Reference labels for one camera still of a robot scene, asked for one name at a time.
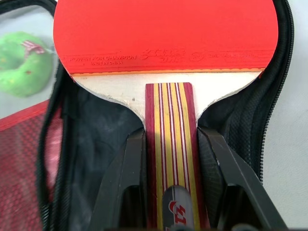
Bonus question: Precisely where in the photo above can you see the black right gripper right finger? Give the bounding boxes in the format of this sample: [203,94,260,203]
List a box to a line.
[197,127,288,231]

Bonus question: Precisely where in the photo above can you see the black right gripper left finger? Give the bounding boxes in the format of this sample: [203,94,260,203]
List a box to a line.
[84,127,148,231]

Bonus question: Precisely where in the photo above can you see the red table tennis paddle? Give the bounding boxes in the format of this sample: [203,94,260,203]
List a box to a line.
[52,0,282,231]

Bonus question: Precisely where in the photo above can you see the red black paddle case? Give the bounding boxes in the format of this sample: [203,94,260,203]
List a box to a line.
[0,0,308,231]

